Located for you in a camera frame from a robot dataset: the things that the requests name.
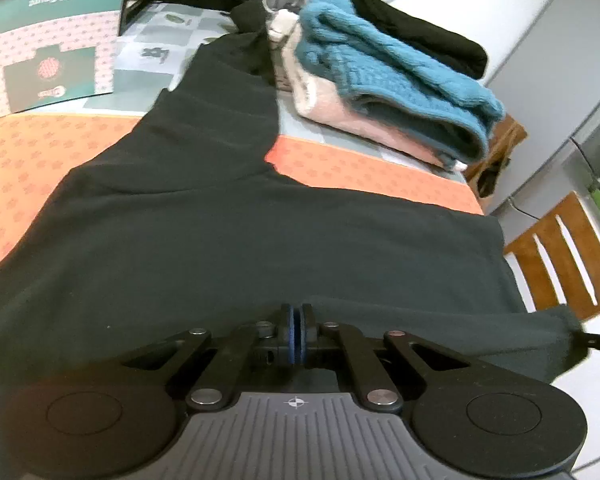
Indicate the silver refrigerator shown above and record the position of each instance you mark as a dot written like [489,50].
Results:
[555,85]

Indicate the wooden chair with clothes pile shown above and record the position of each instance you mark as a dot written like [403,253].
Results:
[530,250]

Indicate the blue knitted sweater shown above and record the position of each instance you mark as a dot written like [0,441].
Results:
[380,60]

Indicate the brown cardboard box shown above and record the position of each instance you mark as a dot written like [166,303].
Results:
[505,140]

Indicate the teal and pink cardboard box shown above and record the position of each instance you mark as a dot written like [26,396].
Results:
[55,60]

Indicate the small white object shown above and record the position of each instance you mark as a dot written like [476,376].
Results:
[282,25]

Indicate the pink folded sweater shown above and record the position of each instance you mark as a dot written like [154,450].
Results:
[340,115]

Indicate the leaf-patterned checked tablecloth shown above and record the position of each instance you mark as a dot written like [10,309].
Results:
[180,25]

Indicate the black folded sweater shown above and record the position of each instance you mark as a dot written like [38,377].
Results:
[420,35]

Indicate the dark grey garment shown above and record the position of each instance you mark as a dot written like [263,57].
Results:
[280,220]

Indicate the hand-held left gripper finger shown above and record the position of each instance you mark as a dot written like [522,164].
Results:
[301,332]
[291,332]

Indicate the orange flower-patterned mat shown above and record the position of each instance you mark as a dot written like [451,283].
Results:
[30,160]

